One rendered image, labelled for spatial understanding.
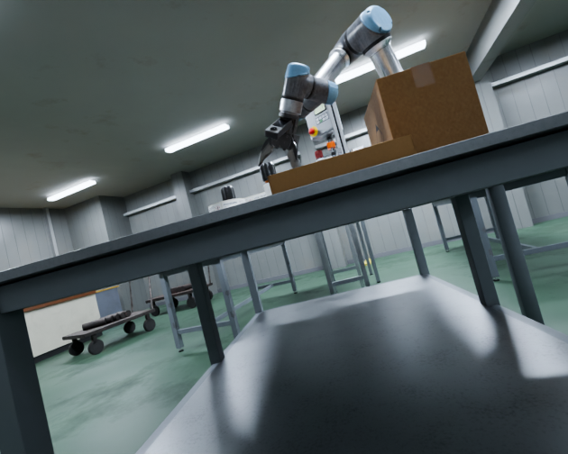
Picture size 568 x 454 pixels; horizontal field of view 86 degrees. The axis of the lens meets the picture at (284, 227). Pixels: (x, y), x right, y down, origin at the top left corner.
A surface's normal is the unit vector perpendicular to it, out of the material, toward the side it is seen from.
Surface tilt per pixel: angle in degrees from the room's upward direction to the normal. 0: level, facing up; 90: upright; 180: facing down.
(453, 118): 90
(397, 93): 90
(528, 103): 90
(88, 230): 90
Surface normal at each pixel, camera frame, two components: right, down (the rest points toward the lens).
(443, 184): -0.14, -0.01
